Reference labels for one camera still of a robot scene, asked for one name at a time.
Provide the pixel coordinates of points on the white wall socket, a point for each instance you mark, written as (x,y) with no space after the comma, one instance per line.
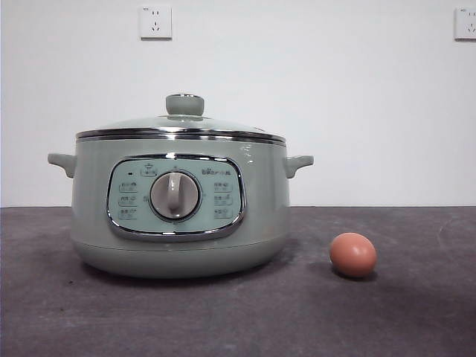
(156,22)
(466,24)

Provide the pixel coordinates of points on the brown egg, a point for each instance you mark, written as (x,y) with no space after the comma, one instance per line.
(353,256)

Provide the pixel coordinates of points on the glass lid with green knob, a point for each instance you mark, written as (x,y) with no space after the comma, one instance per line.
(184,104)

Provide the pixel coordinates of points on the sage green electric cooking pot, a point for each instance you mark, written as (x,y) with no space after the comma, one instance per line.
(93,208)

